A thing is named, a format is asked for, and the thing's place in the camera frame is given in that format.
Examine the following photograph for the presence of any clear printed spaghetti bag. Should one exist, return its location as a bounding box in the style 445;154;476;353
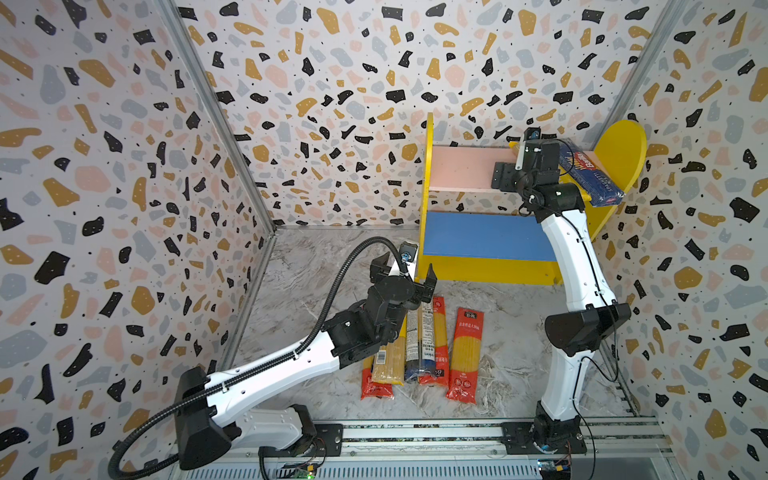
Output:
404;303;437;383

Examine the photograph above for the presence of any blue Barilla spaghetti bag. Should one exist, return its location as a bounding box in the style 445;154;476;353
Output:
557;140;624;207

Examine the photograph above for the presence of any red spaghetti bag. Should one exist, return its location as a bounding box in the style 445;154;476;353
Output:
419;296;449;388
446;307;484;404
361;356;394;399

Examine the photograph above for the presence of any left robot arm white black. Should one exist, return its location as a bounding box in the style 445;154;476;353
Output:
173;242;437;471

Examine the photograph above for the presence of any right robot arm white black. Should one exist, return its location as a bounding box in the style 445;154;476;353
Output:
491;139;631;453

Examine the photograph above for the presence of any yellow shelf with coloured boards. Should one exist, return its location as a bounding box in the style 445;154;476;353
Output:
417;113;648;285

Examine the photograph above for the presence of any yellow label spaghetti bag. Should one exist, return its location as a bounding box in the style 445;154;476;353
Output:
372;321;407;385

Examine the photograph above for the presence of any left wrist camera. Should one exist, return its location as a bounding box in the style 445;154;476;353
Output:
399;241;419;279

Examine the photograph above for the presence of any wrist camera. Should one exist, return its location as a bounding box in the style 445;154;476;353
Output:
399;241;419;279
523;126;542;144

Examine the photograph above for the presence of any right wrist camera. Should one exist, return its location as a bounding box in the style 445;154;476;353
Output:
523;126;542;144

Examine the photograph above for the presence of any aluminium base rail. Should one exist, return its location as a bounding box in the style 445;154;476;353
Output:
170;417;685;479

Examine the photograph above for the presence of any black corrugated cable conduit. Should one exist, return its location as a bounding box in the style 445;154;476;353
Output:
107;236;410;480

